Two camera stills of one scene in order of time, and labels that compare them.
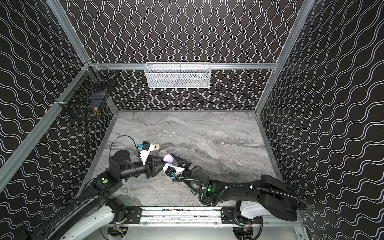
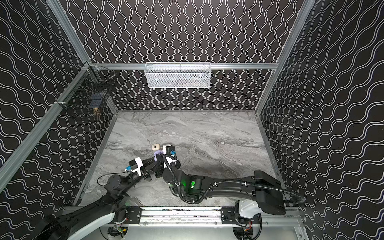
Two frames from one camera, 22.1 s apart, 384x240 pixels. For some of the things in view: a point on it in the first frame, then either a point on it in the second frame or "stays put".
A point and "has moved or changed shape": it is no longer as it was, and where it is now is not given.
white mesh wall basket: x=177 y=75 stays put
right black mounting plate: x=227 y=217 stays put
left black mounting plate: x=134 y=214 stays put
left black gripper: x=154 y=169 stays put
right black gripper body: x=183 y=167 → x=167 y=163
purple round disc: x=168 y=158 has moved or changed shape
